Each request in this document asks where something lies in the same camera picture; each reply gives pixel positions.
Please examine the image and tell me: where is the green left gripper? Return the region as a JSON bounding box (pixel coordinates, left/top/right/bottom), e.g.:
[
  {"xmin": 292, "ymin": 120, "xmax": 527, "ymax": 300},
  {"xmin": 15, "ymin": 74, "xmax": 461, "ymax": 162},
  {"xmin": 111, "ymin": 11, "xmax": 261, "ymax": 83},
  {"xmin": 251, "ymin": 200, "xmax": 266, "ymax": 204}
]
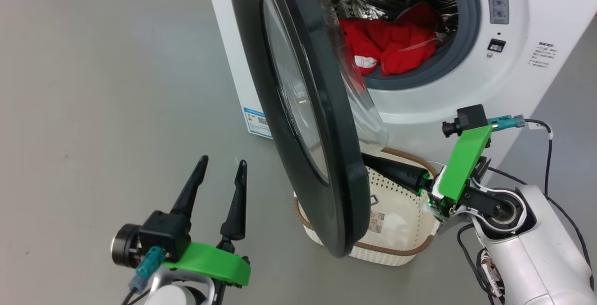
[{"xmin": 163, "ymin": 155, "xmax": 251, "ymax": 288}]

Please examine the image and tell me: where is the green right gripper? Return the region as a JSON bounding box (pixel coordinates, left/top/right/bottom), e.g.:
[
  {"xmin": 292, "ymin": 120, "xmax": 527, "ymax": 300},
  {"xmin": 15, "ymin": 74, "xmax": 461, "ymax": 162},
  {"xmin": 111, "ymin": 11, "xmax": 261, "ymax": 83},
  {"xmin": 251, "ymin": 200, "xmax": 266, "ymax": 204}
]
[{"xmin": 361, "ymin": 125, "xmax": 493, "ymax": 219}]

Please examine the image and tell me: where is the dark round glass washer door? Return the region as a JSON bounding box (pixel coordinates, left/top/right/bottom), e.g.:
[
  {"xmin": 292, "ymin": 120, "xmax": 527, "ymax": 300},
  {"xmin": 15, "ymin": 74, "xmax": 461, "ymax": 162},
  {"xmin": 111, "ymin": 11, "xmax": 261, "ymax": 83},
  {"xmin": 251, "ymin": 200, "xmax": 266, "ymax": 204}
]
[{"xmin": 226, "ymin": 0, "xmax": 389, "ymax": 258}]

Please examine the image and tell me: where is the red garment with white seam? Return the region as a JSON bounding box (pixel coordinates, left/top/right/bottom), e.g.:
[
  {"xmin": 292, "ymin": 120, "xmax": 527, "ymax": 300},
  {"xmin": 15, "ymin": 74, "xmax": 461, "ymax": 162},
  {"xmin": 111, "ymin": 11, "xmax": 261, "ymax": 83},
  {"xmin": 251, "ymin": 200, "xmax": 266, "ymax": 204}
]
[{"xmin": 368, "ymin": 3, "xmax": 441, "ymax": 75}]

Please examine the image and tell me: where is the cream perforated basket brown rim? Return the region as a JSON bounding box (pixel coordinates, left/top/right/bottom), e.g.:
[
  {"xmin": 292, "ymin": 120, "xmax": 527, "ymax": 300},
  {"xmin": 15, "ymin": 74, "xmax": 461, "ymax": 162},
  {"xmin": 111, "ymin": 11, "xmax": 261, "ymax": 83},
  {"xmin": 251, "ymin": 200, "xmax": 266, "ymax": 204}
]
[{"xmin": 293, "ymin": 147, "xmax": 444, "ymax": 267}]

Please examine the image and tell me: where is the grey rubber door gasket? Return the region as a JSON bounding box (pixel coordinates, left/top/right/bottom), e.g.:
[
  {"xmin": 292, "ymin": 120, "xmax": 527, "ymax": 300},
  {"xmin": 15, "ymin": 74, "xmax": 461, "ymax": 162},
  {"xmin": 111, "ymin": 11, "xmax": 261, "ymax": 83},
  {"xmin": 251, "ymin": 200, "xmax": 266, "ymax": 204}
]
[{"xmin": 361, "ymin": 0, "xmax": 482, "ymax": 91}]

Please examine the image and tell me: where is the white front-load washing machine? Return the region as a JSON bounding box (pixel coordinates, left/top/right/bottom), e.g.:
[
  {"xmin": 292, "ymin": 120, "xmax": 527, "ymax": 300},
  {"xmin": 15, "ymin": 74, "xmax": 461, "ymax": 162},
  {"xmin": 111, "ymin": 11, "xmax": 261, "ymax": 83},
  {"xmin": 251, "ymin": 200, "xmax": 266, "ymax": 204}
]
[{"xmin": 203, "ymin": 0, "xmax": 597, "ymax": 171}]

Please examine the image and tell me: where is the blue white energy label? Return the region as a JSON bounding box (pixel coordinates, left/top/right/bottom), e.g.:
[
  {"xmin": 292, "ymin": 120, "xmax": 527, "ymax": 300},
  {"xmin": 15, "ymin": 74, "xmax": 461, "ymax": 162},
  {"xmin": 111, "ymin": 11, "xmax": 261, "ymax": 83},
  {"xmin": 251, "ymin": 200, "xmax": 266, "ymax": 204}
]
[{"xmin": 242, "ymin": 106, "xmax": 274, "ymax": 139}]

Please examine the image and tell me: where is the left black cable teal plug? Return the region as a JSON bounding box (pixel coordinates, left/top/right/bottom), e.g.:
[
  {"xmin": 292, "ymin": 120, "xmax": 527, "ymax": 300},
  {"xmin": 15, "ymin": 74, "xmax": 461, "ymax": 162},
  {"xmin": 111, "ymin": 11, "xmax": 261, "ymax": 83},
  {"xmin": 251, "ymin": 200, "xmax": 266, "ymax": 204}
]
[{"xmin": 121, "ymin": 245, "xmax": 167, "ymax": 305}]

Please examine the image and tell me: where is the black cable teal plug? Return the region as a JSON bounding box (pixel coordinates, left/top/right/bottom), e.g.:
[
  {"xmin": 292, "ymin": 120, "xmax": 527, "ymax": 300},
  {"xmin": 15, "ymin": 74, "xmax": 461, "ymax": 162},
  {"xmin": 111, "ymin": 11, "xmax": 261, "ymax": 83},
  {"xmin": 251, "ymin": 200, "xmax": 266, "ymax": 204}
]
[
  {"xmin": 487, "ymin": 114, "xmax": 596, "ymax": 292},
  {"xmin": 121, "ymin": 245, "xmax": 167, "ymax": 305}
]

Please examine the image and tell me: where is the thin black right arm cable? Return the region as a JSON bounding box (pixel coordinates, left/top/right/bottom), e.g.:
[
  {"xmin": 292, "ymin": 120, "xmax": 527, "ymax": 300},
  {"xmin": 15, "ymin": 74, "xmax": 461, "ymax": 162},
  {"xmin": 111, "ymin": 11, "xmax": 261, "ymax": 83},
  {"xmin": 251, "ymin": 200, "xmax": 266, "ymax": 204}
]
[{"xmin": 457, "ymin": 223, "xmax": 507, "ymax": 305}]

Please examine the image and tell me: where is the right black cable teal plug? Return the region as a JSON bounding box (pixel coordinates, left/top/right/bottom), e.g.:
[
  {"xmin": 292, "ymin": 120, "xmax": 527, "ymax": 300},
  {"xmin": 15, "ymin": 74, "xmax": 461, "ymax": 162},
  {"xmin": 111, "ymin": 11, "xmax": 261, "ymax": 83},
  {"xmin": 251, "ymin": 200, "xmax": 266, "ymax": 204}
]
[{"xmin": 487, "ymin": 114, "xmax": 596, "ymax": 292}]

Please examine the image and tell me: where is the white cable length tag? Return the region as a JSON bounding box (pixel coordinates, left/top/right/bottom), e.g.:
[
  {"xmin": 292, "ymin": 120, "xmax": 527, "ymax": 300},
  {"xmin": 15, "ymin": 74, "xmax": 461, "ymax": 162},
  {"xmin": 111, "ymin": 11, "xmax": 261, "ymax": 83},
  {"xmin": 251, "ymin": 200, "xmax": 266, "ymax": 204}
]
[{"xmin": 526, "ymin": 120, "xmax": 554, "ymax": 139}]

